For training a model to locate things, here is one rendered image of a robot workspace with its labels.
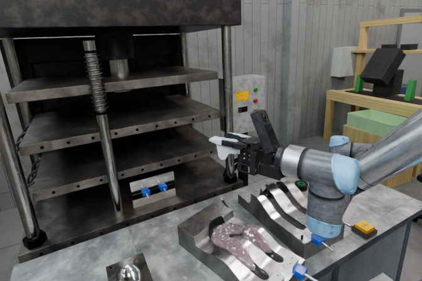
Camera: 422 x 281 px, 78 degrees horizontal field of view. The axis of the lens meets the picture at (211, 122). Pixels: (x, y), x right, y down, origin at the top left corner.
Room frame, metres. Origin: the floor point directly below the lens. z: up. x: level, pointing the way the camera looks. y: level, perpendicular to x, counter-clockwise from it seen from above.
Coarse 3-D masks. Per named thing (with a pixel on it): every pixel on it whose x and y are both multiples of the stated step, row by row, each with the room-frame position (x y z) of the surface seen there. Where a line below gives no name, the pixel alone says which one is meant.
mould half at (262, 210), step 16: (256, 192) 1.22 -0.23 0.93; (272, 192) 1.21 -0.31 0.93; (256, 208) 1.17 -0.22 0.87; (272, 208) 1.12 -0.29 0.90; (288, 208) 1.13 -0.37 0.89; (272, 224) 1.06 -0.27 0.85; (288, 224) 1.01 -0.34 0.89; (304, 224) 1.01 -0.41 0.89; (288, 240) 0.96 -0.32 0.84; (304, 240) 0.90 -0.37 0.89; (336, 240) 0.98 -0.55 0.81; (304, 256) 0.88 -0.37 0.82
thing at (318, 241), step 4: (308, 232) 0.92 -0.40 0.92; (308, 236) 0.92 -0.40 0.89; (312, 236) 0.91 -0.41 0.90; (316, 236) 0.91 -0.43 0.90; (312, 240) 0.90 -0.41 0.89; (316, 240) 0.89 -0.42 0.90; (320, 240) 0.88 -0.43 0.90; (324, 240) 0.89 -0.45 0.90; (316, 244) 0.88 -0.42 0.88; (320, 244) 0.88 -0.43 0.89; (324, 244) 0.87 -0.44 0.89; (328, 248) 0.85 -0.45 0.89
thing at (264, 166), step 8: (256, 144) 0.60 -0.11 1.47; (240, 152) 0.62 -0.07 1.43; (248, 152) 0.61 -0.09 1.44; (256, 152) 0.58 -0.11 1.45; (280, 152) 0.55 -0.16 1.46; (240, 160) 0.62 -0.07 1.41; (248, 160) 0.60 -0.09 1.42; (256, 160) 0.58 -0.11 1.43; (264, 160) 0.59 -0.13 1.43; (272, 160) 0.58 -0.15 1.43; (240, 168) 0.60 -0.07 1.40; (256, 168) 0.59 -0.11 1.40; (264, 168) 0.58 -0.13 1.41; (272, 168) 0.57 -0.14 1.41; (272, 176) 0.56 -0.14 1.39; (280, 176) 0.55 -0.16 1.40
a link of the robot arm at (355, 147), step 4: (352, 144) 1.01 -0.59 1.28; (356, 144) 1.00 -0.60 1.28; (360, 144) 1.00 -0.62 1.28; (364, 144) 0.99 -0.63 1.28; (368, 144) 0.99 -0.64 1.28; (372, 144) 0.98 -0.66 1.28; (352, 148) 0.99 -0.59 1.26; (356, 148) 0.99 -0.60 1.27; (360, 148) 0.96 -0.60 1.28; (364, 148) 0.95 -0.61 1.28; (352, 152) 0.99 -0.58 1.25; (356, 152) 0.95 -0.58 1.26; (352, 156) 0.99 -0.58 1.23
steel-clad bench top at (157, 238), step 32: (384, 192) 1.36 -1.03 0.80; (160, 224) 1.17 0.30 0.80; (256, 224) 1.13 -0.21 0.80; (352, 224) 1.10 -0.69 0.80; (384, 224) 1.09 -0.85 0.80; (64, 256) 0.98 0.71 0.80; (96, 256) 0.97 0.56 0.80; (128, 256) 0.96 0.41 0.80; (160, 256) 0.95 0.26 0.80; (192, 256) 0.94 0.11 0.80; (320, 256) 0.90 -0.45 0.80
